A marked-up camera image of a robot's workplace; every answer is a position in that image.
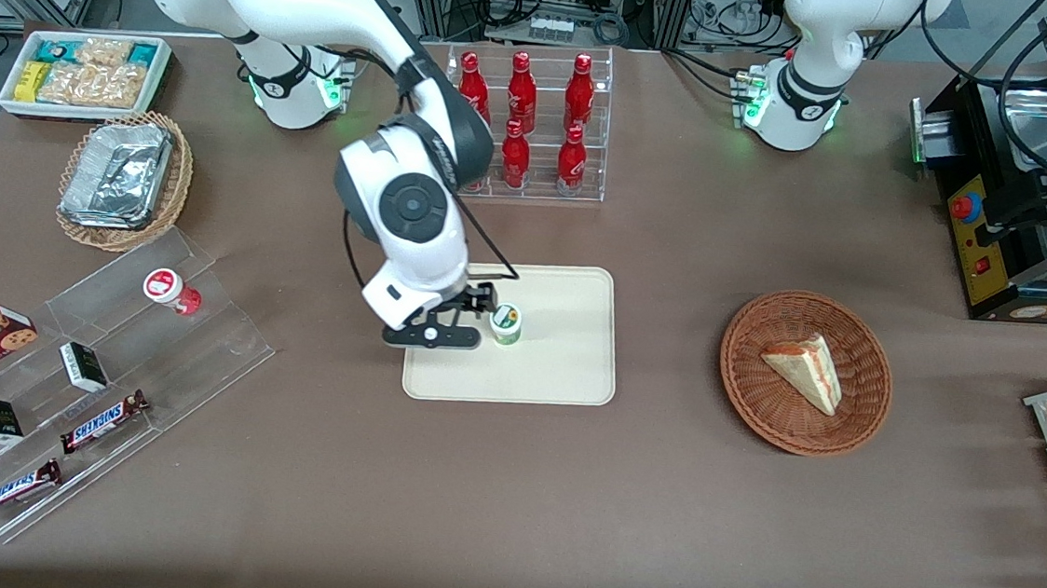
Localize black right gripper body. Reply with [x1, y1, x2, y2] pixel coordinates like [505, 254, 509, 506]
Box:
[407, 278, 490, 332]

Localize green yogurt cup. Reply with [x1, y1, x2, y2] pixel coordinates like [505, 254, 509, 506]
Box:
[487, 302, 525, 349]

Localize beige plastic tray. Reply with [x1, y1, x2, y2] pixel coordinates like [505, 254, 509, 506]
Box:
[401, 253, 626, 416]

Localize red mushroom push button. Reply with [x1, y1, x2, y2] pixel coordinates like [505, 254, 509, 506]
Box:
[949, 191, 985, 226]

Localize black food warmer cabinet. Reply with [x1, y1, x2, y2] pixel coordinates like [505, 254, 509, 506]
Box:
[894, 6, 1047, 327]

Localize steel warmer pan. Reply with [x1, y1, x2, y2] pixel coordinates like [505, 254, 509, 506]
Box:
[996, 83, 1047, 155]

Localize clear acrylic bottle rack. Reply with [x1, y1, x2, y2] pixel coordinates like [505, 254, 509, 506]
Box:
[436, 34, 618, 211]

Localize red cola bottle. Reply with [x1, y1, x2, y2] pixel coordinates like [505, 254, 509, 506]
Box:
[455, 49, 495, 126]
[562, 51, 598, 136]
[504, 50, 541, 135]
[498, 118, 534, 190]

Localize red soda can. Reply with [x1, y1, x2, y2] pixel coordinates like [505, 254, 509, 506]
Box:
[555, 123, 590, 197]

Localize clear acrylic tiered stand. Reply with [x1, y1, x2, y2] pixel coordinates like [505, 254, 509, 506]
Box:
[0, 212, 285, 567]

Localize wrapped triangle sandwich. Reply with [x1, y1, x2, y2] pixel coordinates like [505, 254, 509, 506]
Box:
[755, 329, 848, 419]

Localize white power strip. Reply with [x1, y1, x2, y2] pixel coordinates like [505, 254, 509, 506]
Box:
[526, 13, 577, 43]

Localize red yogurt cup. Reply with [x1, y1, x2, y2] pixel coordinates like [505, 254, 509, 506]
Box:
[141, 267, 206, 318]

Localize round brown wicker basket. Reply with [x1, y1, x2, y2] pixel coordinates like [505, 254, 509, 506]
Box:
[713, 284, 901, 464]

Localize oval tan wicker basket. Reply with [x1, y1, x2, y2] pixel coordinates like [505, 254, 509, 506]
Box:
[52, 103, 198, 258]

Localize aluminium foil container stack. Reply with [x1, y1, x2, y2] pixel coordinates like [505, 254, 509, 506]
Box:
[58, 117, 174, 233]

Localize Snickers chocolate bar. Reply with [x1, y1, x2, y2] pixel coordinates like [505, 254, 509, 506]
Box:
[59, 383, 152, 462]
[0, 454, 65, 531]

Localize clear rice cracker bag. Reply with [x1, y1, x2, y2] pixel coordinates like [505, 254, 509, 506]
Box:
[37, 60, 96, 108]
[89, 62, 147, 111]
[75, 35, 134, 71]

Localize yellow snack packet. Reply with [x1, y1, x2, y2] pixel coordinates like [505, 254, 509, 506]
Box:
[13, 59, 53, 105]

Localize white plastic bin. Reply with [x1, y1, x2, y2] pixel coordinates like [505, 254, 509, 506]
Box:
[0, 25, 174, 130]

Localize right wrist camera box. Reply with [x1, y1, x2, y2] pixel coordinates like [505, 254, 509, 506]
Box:
[380, 320, 485, 355]

